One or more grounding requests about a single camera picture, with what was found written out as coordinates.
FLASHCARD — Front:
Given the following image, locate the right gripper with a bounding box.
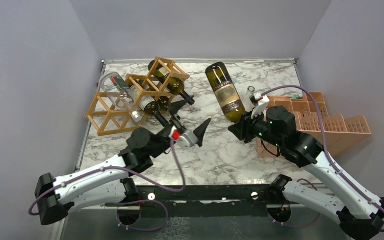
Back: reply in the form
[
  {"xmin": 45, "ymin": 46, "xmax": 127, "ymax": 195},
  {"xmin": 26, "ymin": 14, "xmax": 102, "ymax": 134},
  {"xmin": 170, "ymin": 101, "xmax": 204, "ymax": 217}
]
[{"xmin": 229, "ymin": 106, "xmax": 285, "ymax": 149}]

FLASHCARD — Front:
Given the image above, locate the clear slim glass bottle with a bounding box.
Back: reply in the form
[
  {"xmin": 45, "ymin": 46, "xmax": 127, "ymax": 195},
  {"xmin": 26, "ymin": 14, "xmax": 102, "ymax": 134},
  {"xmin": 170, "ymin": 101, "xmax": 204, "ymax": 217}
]
[{"xmin": 241, "ymin": 86, "xmax": 256, "ymax": 108}]

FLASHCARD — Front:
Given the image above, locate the green wine bottle black neck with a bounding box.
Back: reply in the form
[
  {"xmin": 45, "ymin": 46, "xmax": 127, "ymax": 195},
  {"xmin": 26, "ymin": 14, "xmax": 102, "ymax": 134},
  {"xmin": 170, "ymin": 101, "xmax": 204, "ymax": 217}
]
[{"xmin": 152, "ymin": 64, "xmax": 195, "ymax": 105}]

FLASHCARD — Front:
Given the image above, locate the green wine bottle black top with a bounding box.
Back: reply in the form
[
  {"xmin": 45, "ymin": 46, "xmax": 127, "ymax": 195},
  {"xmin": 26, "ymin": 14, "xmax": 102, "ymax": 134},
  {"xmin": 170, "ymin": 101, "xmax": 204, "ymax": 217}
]
[{"xmin": 128, "ymin": 82, "xmax": 169, "ymax": 127}]

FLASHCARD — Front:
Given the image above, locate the green wine bottle silver neck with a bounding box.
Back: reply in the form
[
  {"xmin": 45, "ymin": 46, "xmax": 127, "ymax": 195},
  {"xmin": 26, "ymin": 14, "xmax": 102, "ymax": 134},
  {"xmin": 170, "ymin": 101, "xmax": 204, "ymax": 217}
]
[{"xmin": 205, "ymin": 62, "xmax": 246, "ymax": 123}]

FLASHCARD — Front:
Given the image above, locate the clear round glass bottle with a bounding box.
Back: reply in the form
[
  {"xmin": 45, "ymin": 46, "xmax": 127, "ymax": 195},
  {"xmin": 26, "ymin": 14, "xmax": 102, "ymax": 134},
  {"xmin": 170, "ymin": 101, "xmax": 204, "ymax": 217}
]
[{"xmin": 99, "ymin": 71, "xmax": 143, "ymax": 123}]

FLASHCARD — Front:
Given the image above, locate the green wine bottle brown label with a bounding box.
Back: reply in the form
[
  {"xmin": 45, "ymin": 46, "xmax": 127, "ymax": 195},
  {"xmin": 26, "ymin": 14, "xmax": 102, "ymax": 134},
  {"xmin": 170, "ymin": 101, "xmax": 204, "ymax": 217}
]
[{"xmin": 156, "ymin": 96, "xmax": 171, "ymax": 114}]

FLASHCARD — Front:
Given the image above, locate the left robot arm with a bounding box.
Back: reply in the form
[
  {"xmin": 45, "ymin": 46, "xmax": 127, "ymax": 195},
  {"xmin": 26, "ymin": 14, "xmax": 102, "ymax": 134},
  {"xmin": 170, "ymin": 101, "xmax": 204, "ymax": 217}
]
[{"xmin": 28, "ymin": 100, "xmax": 211, "ymax": 226}]

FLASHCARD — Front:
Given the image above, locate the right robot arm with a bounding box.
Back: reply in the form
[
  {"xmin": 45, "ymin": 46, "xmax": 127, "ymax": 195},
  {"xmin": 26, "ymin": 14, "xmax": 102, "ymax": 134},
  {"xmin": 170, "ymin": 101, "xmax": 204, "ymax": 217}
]
[{"xmin": 228, "ymin": 106, "xmax": 384, "ymax": 240}]

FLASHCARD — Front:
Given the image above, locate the wooden wine rack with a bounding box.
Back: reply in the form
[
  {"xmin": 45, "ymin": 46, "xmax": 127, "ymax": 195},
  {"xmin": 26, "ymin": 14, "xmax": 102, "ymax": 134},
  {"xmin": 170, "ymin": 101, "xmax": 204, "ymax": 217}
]
[{"xmin": 85, "ymin": 57, "xmax": 195, "ymax": 136}]

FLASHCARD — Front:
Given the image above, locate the orange plastic crate rack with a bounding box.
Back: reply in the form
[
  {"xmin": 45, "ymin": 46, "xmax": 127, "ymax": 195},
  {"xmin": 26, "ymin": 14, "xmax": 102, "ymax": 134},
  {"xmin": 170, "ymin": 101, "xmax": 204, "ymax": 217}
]
[{"xmin": 255, "ymin": 91, "xmax": 372, "ymax": 161}]

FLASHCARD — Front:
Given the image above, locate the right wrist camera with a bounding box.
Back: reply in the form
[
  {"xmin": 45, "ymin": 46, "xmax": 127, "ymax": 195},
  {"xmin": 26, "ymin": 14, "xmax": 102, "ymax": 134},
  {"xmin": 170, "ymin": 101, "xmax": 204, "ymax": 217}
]
[{"xmin": 249, "ymin": 91, "xmax": 270, "ymax": 119}]

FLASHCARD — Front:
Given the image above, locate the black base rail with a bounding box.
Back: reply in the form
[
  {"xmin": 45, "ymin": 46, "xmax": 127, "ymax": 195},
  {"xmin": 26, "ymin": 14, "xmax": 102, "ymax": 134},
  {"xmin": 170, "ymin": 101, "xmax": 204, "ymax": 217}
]
[{"xmin": 105, "ymin": 183, "xmax": 302, "ymax": 220}]

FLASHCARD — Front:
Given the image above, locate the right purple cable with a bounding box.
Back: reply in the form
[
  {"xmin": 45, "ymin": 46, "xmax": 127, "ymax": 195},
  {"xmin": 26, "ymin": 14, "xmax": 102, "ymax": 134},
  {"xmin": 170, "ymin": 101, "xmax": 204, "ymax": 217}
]
[{"xmin": 259, "ymin": 85, "xmax": 384, "ymax": 233}]

